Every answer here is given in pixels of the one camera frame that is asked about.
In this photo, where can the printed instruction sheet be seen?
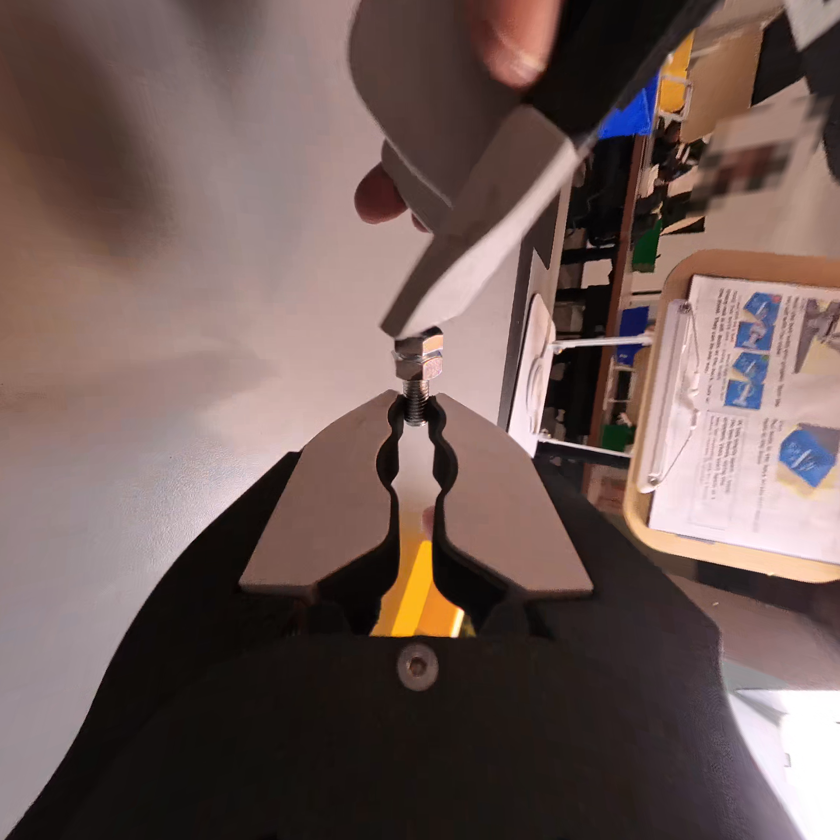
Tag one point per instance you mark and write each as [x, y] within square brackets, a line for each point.
[754, 426]

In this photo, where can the wooden board on white stand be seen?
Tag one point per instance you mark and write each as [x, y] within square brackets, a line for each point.
[722, 85]

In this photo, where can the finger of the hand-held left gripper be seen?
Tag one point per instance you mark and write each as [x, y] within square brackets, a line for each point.
[472, 229]
[413, 190]

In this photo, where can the wooden office desk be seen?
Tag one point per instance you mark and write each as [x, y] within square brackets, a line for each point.
[623, 229]

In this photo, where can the person's left hand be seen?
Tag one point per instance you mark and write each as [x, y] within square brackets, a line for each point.
[518, 46]

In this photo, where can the small yellow bin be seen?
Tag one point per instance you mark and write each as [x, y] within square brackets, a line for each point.
[676, 72]

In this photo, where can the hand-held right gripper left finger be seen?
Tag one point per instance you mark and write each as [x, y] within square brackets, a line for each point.
[321, 525]

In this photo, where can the silver hex nut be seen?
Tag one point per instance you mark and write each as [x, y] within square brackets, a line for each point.
[410, 366]

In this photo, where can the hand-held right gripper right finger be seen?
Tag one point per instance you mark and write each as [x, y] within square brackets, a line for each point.
[512, 525]

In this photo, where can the small green bin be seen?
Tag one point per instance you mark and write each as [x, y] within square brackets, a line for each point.
[646, 246]

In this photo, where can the silver hex bolt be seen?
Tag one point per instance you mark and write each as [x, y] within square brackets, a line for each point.
[415, 407]

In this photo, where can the yellow plastic bin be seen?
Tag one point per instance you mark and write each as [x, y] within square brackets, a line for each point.
[413, 590]

